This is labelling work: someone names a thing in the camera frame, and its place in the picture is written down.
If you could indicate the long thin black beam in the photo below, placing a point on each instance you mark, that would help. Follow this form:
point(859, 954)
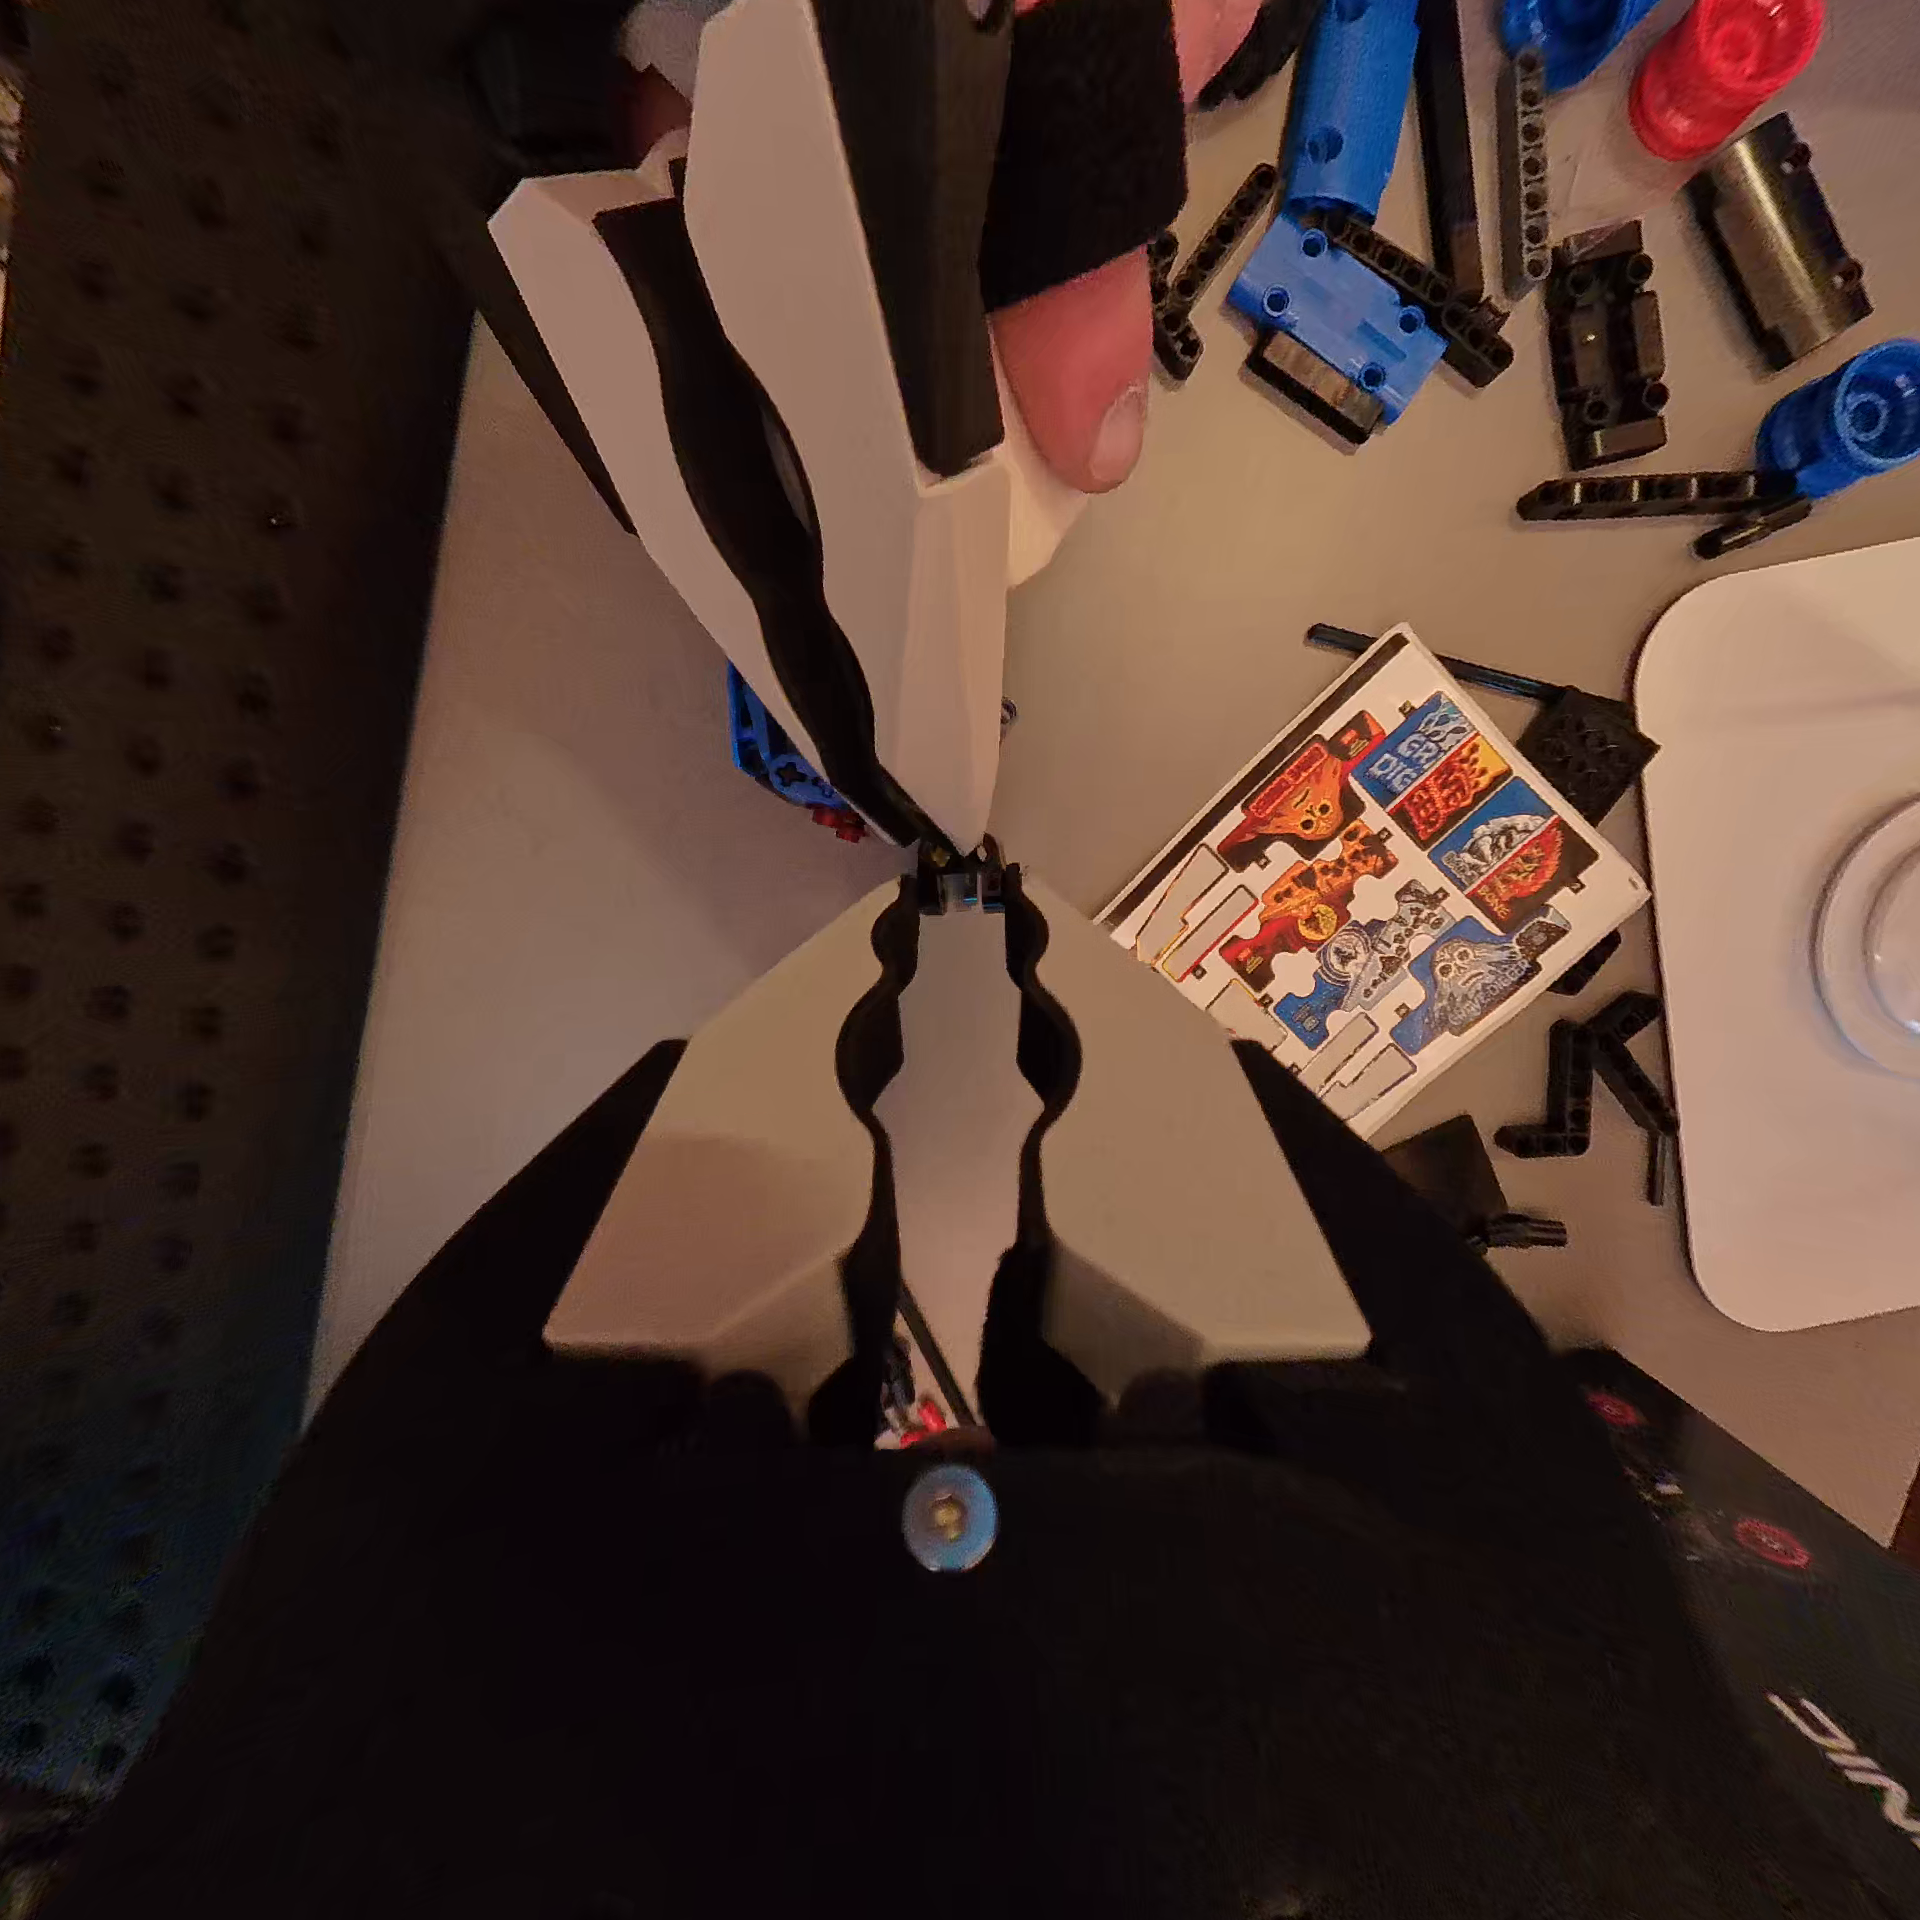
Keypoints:
point(1448, 134)

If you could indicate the black studded plate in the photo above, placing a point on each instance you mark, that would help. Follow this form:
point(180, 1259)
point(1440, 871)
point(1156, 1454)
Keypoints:
point(1587, 750)

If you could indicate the black holed frame pieces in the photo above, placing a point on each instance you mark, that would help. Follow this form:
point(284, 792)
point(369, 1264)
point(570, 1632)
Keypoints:
point(1590, 1081)

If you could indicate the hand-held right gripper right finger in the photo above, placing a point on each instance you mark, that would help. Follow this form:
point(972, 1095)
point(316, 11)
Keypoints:
point(1184, 1201)

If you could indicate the person's left hand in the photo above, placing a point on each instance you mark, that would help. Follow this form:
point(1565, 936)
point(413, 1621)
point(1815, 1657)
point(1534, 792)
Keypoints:
point(1073, 375)

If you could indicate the blue toy wheel hub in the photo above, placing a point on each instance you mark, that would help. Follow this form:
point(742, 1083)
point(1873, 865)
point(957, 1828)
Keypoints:
point(1839, 420)
point(1574, 22)

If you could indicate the grey holed beam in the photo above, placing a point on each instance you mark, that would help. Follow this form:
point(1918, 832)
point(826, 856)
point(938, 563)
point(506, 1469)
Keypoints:
point(1527, 164)

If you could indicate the pile of small red pieces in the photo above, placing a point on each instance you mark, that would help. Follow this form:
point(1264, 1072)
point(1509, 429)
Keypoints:
point(919, 1411)

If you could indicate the white book stand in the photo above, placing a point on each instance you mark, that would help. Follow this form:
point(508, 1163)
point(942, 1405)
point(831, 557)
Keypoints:
point(1771, 975)

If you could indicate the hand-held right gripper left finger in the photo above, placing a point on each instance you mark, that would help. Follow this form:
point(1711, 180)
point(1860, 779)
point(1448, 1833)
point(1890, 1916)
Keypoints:
point(721, 1201)

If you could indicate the short thin black axle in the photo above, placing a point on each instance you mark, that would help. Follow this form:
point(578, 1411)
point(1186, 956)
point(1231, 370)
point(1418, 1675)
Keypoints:
point(932, 1358)

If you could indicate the short black beam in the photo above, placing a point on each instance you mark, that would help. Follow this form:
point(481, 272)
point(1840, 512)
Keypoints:
point(1200, 270)
point(1320, 387)

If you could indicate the black holed beam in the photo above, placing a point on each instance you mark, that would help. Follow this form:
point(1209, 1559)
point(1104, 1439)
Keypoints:
point(1425, 301)

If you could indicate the black curved panel piece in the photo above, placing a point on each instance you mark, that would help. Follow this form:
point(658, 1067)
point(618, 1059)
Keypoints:
point(1778, 240)

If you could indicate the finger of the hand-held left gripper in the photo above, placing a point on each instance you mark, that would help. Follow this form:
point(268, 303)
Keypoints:
point(794, 270)
point(578, 331)

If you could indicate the black angled beam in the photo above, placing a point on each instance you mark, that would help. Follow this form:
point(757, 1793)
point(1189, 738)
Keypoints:
point(1634, 494)

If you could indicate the chunky black holed brick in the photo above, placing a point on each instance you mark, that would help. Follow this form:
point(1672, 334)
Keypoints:
point(1605, 345)

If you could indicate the colourful sticker sheet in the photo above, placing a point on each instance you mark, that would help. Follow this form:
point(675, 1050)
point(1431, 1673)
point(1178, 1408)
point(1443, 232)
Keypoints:
point(1381, 885)

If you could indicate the black blue toy car chassis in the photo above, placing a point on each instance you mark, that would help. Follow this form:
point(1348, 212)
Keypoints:
point(780, 764)

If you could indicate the small black double connector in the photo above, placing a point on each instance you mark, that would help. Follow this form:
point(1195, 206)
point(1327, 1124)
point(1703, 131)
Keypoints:
point(961, 885)

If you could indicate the large black frame assembly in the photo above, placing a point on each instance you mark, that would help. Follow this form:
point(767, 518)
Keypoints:
point(1455, 1170)

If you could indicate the blue curved panel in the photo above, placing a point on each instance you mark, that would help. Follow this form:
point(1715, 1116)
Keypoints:
point(1334, 309)
point(1343, 105)

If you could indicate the black toy set box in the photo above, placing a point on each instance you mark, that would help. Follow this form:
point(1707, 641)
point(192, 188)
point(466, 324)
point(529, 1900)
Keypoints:
point(1771, 1621)

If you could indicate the small black connector piece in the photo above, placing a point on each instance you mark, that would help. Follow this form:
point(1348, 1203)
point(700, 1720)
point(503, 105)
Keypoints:
point(1587, 962)

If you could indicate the grey desk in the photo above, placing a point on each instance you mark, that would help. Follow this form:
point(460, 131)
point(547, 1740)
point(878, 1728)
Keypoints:
point(525, 900)

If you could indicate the red toy wheel hub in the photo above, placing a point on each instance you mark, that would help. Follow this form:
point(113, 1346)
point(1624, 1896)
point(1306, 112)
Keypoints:
point(1725, 68)

